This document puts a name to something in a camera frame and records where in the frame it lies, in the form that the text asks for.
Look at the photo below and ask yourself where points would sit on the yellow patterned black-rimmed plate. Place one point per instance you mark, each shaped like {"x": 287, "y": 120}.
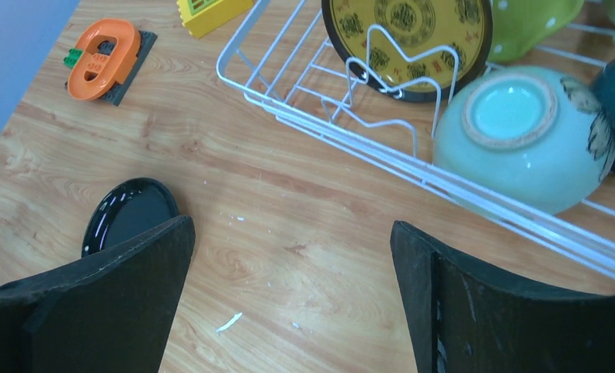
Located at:
{"x": 410, "y": 49}

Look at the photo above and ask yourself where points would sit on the orange toy on grey base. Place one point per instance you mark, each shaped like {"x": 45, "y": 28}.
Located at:
{"x": 105, "y": 60}

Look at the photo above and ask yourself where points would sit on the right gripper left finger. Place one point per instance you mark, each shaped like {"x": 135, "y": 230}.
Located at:
{"x": 111, "y": 311}

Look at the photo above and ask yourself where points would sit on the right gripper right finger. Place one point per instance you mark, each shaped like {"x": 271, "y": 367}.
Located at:
{"x": 467, "y": 315}

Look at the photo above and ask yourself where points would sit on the yellow toy brick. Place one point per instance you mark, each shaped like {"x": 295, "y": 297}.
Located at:
{"x": 200, "y": 17}

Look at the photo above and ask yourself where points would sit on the black plate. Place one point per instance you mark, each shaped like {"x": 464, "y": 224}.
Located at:
{"x": 129, "y": 209}

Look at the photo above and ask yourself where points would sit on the light teal bowl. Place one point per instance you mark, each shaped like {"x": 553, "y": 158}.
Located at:
{"x": 533, "y": 134}

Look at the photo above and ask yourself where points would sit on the green dotted plate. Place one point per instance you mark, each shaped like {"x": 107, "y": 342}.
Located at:
{"x": 519, "y": 25}

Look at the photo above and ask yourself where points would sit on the white wire dish rack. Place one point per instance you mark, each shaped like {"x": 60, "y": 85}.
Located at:
{"x": 282, "y": 61}

